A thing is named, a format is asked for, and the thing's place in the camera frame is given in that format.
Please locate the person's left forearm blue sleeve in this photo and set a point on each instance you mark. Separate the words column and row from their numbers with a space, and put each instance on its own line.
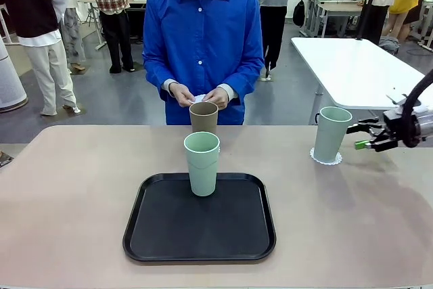
column 243, row 79

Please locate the white table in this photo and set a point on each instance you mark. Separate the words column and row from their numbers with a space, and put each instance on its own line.
column 355, row 72

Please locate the black backpack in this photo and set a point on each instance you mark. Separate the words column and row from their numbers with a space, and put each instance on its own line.
column 299, row 13

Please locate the black plastic tray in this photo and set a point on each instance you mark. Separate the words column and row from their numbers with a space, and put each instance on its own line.
column 203, row 228

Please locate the white cylindrical air purifier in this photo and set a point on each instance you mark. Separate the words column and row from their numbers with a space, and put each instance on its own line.
column 10, row 82

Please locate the grey cloth bundle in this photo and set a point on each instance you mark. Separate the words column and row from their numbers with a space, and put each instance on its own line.
column 389, row 45

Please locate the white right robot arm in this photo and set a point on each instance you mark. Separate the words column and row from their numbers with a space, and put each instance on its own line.
column 427, row 130

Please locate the person's right forearm blue sleeve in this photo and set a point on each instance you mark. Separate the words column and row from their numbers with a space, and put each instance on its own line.
column 159, row 81

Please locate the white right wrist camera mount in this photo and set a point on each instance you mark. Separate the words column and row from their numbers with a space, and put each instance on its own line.
column 397, row 99

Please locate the person's left hand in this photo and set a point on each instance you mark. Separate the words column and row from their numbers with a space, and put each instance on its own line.
column 220, row 97

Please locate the pale green cup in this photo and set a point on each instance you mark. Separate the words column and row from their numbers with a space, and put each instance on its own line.
column 329, row 136
column 203, row 174

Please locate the person in blue shirt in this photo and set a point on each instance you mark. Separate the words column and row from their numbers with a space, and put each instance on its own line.
column 203, row 32

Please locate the person in grey patterned trousers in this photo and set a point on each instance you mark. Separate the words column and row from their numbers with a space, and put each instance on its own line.
column 72, row 32

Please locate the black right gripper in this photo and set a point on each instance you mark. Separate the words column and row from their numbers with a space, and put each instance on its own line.
column 399, row 131

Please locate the person's right hand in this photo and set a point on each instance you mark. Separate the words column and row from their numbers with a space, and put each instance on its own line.
column 182, row 96

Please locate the brown cup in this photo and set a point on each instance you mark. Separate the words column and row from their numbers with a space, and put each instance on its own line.
column 203, row 119

